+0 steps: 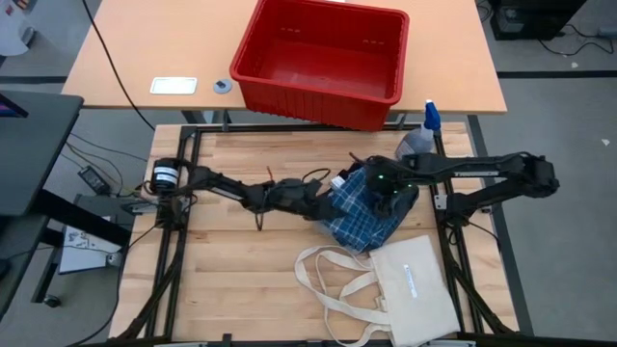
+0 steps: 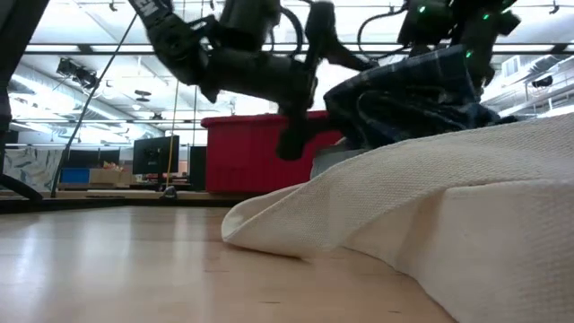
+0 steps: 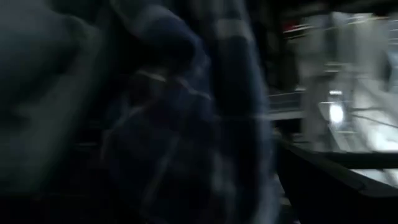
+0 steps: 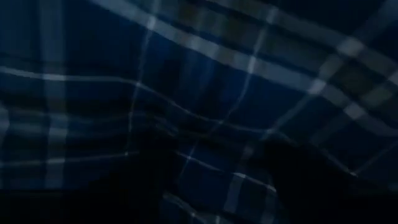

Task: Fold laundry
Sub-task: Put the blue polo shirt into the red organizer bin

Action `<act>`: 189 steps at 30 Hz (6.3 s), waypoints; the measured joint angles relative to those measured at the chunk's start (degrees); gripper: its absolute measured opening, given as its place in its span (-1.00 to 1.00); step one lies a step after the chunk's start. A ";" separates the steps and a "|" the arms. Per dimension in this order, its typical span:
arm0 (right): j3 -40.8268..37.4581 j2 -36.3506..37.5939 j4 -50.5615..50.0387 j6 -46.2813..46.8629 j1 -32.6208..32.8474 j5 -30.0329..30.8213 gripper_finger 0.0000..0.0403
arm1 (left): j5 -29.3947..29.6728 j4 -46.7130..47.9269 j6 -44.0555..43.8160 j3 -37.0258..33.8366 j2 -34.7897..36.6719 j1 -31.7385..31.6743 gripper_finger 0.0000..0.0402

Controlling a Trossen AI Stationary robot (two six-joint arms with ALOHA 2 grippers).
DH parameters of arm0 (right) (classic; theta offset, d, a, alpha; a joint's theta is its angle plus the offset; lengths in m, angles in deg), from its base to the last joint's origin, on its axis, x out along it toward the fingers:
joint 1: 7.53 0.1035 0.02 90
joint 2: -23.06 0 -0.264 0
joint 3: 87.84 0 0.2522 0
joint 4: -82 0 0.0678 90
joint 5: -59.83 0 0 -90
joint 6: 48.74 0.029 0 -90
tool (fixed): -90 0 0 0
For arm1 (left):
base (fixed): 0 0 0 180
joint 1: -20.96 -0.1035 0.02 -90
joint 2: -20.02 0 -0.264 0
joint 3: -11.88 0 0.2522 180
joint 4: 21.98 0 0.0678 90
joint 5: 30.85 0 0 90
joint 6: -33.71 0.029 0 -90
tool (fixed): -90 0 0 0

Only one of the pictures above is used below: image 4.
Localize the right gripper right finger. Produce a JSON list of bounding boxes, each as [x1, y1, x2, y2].
[[263, 139, 374, 224]]

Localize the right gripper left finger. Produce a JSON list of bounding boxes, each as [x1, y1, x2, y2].
[[92, 148, 175, 224]]

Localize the blue plaid shorts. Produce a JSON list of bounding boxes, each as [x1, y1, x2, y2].
[[0, 0, 398, 224]]

